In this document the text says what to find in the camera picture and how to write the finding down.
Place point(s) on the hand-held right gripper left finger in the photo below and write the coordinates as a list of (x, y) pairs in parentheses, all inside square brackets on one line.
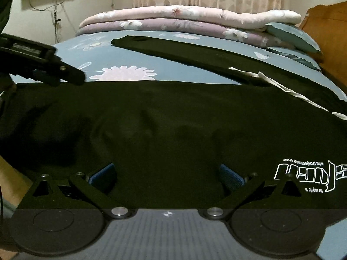
[(104, 174)]

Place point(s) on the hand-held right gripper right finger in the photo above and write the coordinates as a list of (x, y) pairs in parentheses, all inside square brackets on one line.
[(230, 178)]

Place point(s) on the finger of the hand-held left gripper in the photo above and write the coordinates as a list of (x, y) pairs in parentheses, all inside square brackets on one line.
[(40, 59)]

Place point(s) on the black printed t-shirt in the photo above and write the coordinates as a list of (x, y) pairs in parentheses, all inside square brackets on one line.
[(168, 124)]

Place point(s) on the wooden headboard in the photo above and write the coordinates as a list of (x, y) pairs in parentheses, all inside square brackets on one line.
[(328, 38)]

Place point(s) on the pink floral quilt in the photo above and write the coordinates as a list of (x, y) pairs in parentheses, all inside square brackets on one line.
[(195, 13)]

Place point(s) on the purple floral quilt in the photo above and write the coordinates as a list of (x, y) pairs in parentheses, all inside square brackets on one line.
[(151, 28)]

